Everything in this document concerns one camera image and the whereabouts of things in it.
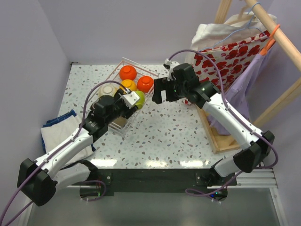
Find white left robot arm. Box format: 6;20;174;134
17;92;141;206

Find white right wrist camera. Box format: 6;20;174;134
163;58;179;71

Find yellow orange bowl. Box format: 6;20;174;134
121;79;138;91

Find white yellow dotted bowl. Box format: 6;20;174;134
97;84;117;98

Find white canvas tote bag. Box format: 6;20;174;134
190;13;277;55

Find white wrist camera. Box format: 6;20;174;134
121;91;139;109
163;58;179;71

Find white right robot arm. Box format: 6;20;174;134
152;62;275;185

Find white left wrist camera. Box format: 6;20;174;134
121;91;139;109

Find white blue folded towel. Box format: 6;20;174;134
40;110;95;168

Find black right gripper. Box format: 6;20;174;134
152;76;188;104

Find white wire dish rack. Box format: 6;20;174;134
90;58;159;136

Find lavender shirt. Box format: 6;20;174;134
206;44;279;136

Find beige flower painted bowl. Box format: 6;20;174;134
113;117;127;128

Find red flower tote bag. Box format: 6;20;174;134
185;30;269;90

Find wooden clothes rack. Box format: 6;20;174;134
195;0;301;155

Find blue wire hanger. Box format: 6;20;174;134
197;1;270;52

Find lime green bowl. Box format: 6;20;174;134
135;90;145;110

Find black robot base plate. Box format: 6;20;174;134
76;169;237;198

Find orange hanger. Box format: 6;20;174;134
259;24;280;56

